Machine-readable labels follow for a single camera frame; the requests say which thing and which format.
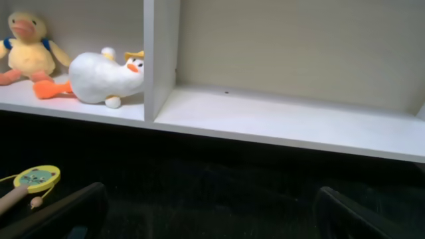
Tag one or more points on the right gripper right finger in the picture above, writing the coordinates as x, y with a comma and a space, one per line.
345, 219

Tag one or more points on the yellow and green rattle drum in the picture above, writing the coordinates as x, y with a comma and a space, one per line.
36, 178

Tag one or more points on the white plush duck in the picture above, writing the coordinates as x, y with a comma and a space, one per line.
99, 78

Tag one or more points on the white shelf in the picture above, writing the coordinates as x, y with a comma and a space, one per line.
265, 113

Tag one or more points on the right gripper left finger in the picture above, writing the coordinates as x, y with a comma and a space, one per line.
69, 212

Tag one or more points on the yellow plush duck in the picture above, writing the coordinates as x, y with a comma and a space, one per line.
30, 56

